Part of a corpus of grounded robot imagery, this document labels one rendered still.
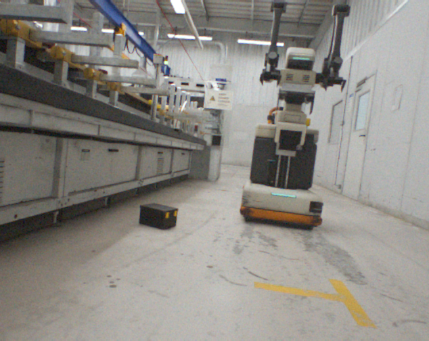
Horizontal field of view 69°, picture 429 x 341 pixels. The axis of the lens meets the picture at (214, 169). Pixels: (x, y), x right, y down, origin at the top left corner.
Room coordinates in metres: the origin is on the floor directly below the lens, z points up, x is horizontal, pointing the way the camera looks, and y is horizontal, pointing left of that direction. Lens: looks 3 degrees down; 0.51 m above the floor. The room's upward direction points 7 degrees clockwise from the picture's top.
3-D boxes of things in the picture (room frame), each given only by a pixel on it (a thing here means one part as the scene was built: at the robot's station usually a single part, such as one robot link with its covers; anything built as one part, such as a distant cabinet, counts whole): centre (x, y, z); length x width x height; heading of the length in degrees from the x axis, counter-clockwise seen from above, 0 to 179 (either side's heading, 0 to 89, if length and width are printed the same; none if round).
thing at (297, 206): (2.69, -0.59, 0.16); 0.67 x 0.64 x 0.25; 173
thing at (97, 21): (1.53, 0.64, 0.87); 0.04 x 0.04 x 0.48; 84
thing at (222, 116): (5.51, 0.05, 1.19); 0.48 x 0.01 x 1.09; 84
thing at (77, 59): (1.31, 0.58, 0.83); 0.43 x 0.03 x 0.04; 84
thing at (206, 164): (5.95, 0.72, 0.95); 1.65 x 0.70 x 1.90; 84
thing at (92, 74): (1.55, 0.64, 0.81); 0.14 x 0.06 x 0.05; 174
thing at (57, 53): (1.30, 0.66, 0.83); 0.14 x 0.06 x 0.05; 174
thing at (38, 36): (1.06, 0.60, 0.83); 0.43 x 0.03 x 0.04; 84
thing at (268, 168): (2.78, -0.60, 0.59); 0.55 x 0.34 x 0.83; 83
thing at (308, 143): (2.52, -0.63, 0.68); 0.28 x 0.27 x 0.25; 83
